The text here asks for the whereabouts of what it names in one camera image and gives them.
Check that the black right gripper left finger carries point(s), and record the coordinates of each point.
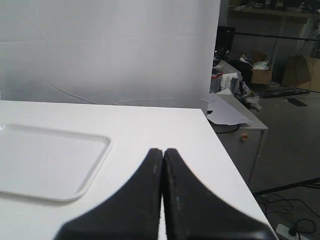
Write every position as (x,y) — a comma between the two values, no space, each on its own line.
(131,213)

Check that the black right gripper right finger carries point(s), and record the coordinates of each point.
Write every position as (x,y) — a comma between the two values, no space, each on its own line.
(193,212)

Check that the black metal stand bar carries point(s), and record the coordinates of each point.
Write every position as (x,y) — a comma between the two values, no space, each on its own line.
(311,183)

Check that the open cardboard box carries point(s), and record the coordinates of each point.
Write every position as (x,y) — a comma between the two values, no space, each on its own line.
(261,69)

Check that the white paper sheet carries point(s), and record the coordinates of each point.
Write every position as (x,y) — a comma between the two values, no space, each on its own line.
(222,113)

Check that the white power strip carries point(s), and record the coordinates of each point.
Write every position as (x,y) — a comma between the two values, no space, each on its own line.
(283,231)

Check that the large brown cardboard box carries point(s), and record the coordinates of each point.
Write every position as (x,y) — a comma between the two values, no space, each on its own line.
(303,73)

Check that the white plastic tray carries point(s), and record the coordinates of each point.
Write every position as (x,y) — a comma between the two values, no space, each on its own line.
(49,163)

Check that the white backdrop sheet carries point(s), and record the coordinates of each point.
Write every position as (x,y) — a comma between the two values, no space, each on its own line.
(156,53)

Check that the grey metal cabinet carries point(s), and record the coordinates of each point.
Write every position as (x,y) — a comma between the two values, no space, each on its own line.
(244,142)

